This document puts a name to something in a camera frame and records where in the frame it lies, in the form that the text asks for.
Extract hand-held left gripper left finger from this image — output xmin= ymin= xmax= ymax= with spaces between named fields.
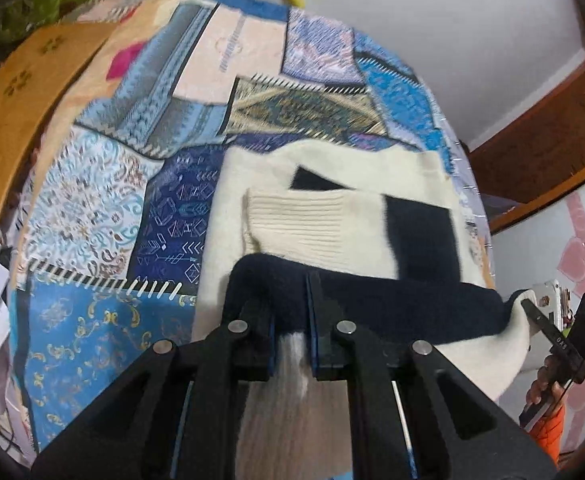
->
xmin=30 ymin=299 xmax=277 ymax=480

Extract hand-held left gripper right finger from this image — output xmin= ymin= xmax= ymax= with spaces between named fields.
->
xmin=305 ymin=271 xmax=558 ymax=480

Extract person's right forearm orange sleeve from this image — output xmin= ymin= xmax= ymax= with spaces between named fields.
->
xmin=531 ymin=404 xmax=569 ymax=467

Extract white wardrobe pink heart print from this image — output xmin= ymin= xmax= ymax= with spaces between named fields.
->
xmin=490 ymin=160 xmax=585 ymax=461

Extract patchwork printed blanket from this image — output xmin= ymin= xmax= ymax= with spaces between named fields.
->
xmin=7 ymin=0 xmax=498 ymax=461

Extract white box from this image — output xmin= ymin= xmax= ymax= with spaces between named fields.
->
xmin=529 ymin=280 xmax=564 ymax=332

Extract person's right hand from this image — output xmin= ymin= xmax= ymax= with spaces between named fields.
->
xmin=524 ymin=354 xmax=564 ymax=407

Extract wooden board paw cutouts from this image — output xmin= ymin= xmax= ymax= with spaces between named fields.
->
xmin=0 ymin=20 xmax=119 ymax=227

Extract cream and black sweater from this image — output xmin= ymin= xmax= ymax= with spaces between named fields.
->
xmin=192 ymin=139 xmax=534 ymax=480

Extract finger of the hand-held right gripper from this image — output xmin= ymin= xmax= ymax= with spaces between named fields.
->
xmin=521 ymin=299 xmax=552 ymax=335

